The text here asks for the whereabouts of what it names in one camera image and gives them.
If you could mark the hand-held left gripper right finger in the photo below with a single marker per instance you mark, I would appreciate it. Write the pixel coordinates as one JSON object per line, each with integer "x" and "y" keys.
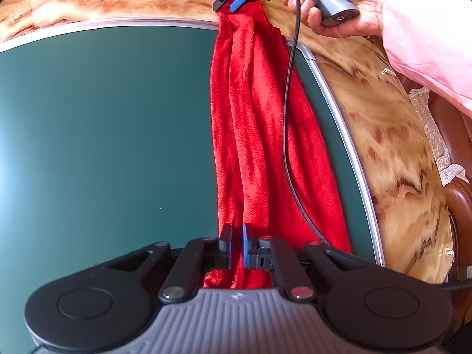
{"x": 246, "y": 247}

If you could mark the red knit pants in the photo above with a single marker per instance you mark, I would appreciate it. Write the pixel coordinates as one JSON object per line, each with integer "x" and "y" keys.
{"x": 258, "y": 118}

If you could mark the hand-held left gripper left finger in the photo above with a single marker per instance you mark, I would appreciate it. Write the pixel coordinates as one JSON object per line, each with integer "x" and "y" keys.
{"x": 225, "y": 247}

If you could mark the brown leather chair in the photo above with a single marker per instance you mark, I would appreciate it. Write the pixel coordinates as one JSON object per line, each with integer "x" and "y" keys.
{"x": 461, "y": 199}

